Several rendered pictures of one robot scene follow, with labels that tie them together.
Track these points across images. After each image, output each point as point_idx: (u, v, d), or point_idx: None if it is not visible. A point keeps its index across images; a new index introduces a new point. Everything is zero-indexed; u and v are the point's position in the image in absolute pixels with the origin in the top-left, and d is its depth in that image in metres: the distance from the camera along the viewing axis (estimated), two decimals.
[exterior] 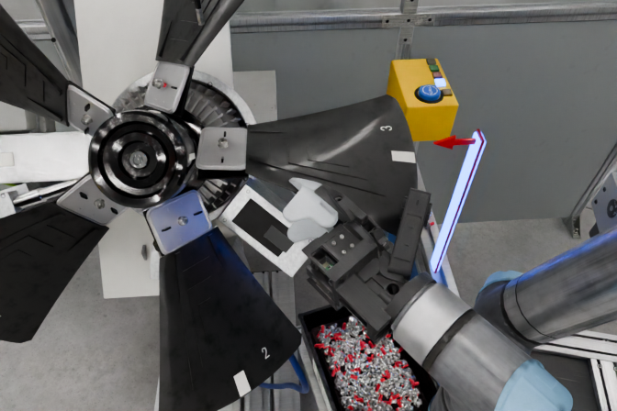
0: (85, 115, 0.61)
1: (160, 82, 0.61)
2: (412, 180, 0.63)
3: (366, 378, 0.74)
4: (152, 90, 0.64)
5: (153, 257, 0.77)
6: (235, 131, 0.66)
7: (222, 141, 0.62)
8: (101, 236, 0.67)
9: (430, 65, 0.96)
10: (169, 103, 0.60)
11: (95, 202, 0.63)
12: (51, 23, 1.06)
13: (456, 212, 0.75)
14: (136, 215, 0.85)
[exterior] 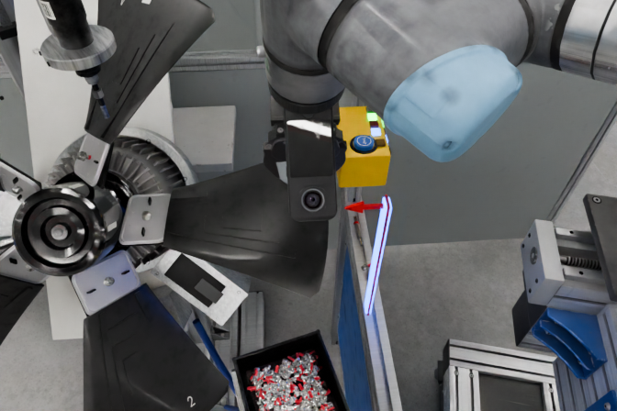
0: (16, 185, 0.66)
1: (84, 155, 0.65)
2: (322, 238, 0.66)
3: None
4: (81, 160, 0.68)
5: None
6: (160, 198, 0.70)
7: (145, 215, 0.67)
8: (36, 293, 0.72)
9: (368, 114, 1.00)
10: (92, 176, 0.64)
11: (27, 265, 0.67)
12: (11, 69, 1.10)
13: (376, 265, 0.79)
14: None
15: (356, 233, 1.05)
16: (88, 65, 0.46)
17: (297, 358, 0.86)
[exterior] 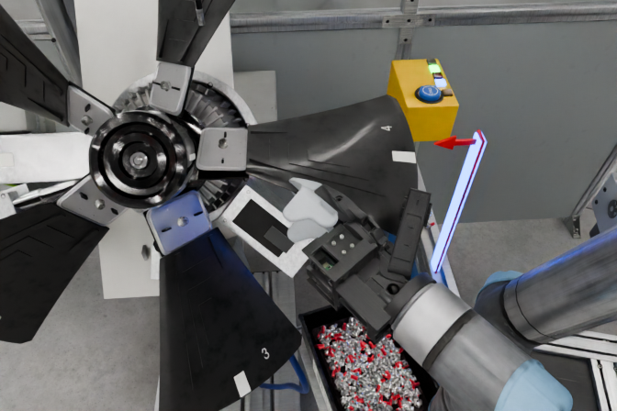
0: (169, 84, 0.61)
1: (224, 146, 0.62)
2: (220, 404, 0.64)
3: (366, 379, 0.74)
4: (217, 134, 0.65)
5: (153, 257, 0.77)
6: (204, 220, 0.67)
7: (184, 221, 0.63)
8: (57, 122, 0.65)
9: (431, 65, 0.96)
10: (206, 161, 0.60)
11: (86, 116, 0.61)
12: (51, 23, 1.06)
13: (456, 213, 0.75)
14: (136, 215, 0.85)
15: None
16: None
17: None
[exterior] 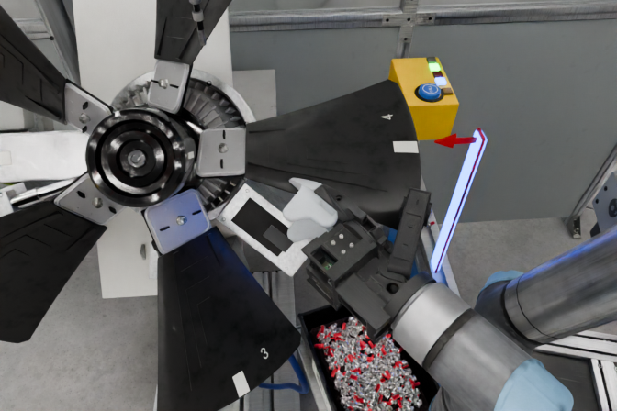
0: (167, 82, 0.61)
1: (224, 150, 0.62)
2: (219, 404, 0.64)
3: (366, 379, 0.74)
4: (216, 136, 0.65)
5: (151, 256, 0.77)
6: (202, 219, 0.67)
7: (182, 220, 0.63)
8: (54, 120, 0.65)
9: (431, 64, 0.95)
10: (205, 166, 0.61)
11: (84, 115, 0.61)
12: (50, 22, 1.05)
13: (456, 212, 0.74)
14: (135, 214, 0.85)
15: None
16: None
17: None
